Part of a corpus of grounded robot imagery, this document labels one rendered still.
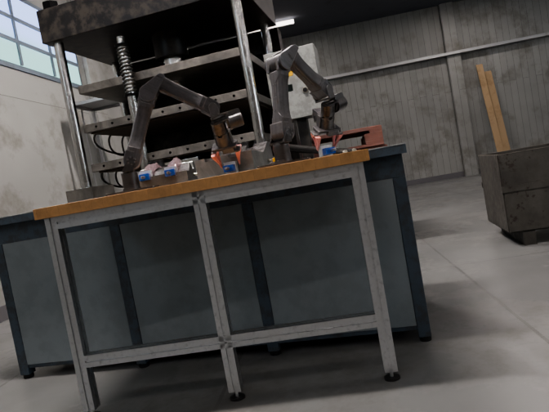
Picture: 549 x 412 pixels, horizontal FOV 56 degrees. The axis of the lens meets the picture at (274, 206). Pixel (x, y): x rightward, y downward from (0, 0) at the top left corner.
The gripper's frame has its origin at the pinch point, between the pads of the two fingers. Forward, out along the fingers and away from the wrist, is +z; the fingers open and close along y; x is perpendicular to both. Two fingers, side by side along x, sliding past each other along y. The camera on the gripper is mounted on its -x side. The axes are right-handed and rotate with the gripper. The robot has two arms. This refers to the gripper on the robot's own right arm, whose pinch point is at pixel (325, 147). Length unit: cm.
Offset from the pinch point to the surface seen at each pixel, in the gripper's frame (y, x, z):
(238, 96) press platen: 10, -97, 7
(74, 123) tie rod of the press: 103, -141, 27
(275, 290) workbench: 32, 23, 52
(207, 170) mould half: 49, -15, 9
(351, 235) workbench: 1.5, 30.3, 26.3
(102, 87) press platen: 83, -150, 9
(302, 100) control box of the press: -24, -81, 8
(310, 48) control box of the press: -32, -90, -18
